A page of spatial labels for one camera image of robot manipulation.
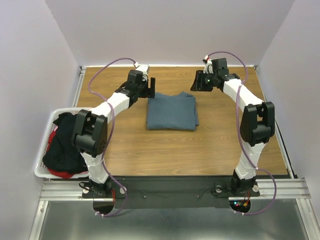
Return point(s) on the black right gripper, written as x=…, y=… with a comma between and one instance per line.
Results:
x=195, y=86

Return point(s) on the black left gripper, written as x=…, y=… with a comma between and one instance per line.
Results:
x=149, y=93

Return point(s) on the blue-grey t-shirt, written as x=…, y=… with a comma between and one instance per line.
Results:
x=172, y=112

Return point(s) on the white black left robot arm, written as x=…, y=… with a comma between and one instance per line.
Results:
x=91, y=136

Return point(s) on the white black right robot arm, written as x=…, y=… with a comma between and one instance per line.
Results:
x=255, y=122

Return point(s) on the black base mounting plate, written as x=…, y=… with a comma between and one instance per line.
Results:
x=170, y=192

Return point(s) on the black t-shirt in basket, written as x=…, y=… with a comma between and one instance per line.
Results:
x=66, y=123

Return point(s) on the red t-shirt in basket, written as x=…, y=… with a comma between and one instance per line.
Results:
x=60, y=172

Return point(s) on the white plastic laundry basket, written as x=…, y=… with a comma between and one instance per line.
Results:
x=40, y=169

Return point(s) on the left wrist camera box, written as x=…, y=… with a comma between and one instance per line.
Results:
x=139, y=76

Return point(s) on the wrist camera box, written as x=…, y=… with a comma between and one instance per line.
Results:
x=220, y=66
x=139, y=76

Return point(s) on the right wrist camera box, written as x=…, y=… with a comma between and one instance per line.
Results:
x=220, y=66

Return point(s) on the aluminium left side rail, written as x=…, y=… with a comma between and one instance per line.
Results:
x=79, y=85

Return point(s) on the aluminium front frame rail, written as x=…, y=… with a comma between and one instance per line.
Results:
x=54, y=190

